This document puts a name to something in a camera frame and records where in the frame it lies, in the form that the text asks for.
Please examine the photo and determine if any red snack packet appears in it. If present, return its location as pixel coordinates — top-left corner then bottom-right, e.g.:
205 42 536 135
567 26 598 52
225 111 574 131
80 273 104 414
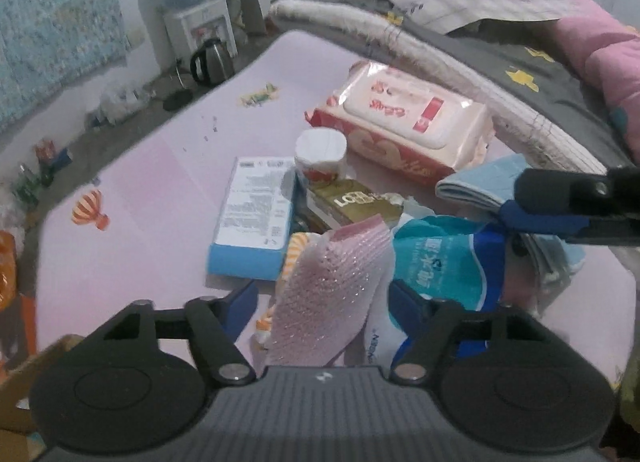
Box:
32 139 73 167

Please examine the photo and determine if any grey blanket with yellow stars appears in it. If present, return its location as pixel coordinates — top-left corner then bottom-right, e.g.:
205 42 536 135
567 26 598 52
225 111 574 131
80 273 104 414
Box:
270 0 640 167

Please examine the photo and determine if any blue white wet wipes pack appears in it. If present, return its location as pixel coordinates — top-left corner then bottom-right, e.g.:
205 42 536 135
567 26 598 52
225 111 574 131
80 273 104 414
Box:
362 214 511 368

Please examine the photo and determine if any gold box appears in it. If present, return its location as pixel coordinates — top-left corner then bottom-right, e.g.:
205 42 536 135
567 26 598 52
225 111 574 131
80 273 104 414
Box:
305 181 406 233

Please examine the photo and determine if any blue towel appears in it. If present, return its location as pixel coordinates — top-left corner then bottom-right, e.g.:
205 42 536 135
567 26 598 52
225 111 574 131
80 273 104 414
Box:
436 154 586 287

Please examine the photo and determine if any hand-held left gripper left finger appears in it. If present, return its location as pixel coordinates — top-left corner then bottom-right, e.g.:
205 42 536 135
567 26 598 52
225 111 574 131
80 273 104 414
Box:
87 278 260 387

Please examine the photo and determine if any white water dispenser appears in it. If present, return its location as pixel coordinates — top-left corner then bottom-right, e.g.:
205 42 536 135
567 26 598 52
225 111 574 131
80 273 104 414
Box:
162 0 238 75

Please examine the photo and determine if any black steel kettle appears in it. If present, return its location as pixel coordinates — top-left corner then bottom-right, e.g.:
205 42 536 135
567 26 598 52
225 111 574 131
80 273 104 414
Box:
190 38 236 87

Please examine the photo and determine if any black kettle base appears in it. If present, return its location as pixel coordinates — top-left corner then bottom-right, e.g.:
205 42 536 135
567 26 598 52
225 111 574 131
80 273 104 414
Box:
162 89 193 112

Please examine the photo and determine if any pink quilt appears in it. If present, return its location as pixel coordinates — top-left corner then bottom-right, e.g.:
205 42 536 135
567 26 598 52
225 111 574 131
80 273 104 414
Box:
547 0 640 107

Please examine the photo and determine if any pink bubble wrap bag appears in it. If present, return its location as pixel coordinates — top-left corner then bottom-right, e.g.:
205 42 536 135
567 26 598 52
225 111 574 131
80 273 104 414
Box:
257 219 396 368

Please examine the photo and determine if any clear plastic bag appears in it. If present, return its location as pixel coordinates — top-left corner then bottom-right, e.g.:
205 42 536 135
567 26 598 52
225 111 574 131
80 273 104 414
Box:
87 82 151 127

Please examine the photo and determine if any blue box with white label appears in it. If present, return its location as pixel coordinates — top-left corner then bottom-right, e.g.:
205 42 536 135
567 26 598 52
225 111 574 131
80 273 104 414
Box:
206 157 298 280

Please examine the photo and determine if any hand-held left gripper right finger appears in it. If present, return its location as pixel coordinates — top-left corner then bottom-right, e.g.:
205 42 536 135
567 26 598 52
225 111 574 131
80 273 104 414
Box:
387 279 551 383

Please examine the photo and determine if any blue patterned wall cloth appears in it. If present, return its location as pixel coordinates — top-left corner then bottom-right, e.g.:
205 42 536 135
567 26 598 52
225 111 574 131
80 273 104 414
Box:
0 0 133 130

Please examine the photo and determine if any pink wet wipes pack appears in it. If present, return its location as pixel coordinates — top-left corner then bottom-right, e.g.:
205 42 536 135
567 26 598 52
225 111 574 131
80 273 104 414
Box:
305 60 496 187

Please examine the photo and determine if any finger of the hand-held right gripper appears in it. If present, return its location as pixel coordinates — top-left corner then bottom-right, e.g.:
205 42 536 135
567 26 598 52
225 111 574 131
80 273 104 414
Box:
515 167 640 217
499 199 640 245

